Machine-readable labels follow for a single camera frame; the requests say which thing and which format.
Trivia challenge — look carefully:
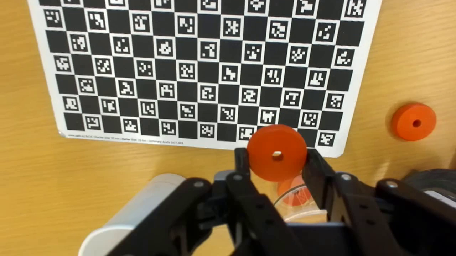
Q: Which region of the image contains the black-white marker checkerboard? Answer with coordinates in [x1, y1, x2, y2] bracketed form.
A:
[26, 0, 383, 159]

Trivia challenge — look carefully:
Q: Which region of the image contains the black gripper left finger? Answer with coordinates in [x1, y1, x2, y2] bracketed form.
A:
[108, 148, 304, 256]

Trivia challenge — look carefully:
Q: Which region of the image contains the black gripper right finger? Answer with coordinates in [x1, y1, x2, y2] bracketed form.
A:
[301, 148, 456, 256]

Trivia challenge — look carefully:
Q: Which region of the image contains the clear plastic cup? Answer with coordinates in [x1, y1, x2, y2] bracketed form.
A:
[253, 172, 333, 228]

